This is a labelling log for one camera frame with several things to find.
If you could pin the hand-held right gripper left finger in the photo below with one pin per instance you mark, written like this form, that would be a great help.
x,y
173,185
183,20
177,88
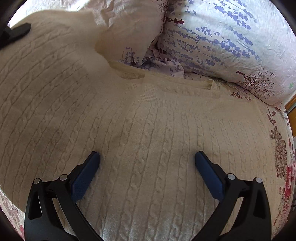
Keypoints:
x,y
84,176

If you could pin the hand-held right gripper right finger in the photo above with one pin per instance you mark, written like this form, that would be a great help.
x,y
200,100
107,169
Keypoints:
x,y
209,172

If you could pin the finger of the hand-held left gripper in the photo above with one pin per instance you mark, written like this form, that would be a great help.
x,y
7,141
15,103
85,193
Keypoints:
x,y
19,32

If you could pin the floral bedspread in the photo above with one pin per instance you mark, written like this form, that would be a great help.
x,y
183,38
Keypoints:
x,y
281,150

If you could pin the pale floral pillow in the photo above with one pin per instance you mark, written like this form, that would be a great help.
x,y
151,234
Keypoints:
x,y
124,25

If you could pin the lavender print pillow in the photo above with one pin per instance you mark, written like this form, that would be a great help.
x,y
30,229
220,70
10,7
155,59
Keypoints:
x,y
219,39

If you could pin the wooden bed frame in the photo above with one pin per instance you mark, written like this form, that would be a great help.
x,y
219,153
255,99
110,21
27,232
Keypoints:
x,y
291,104

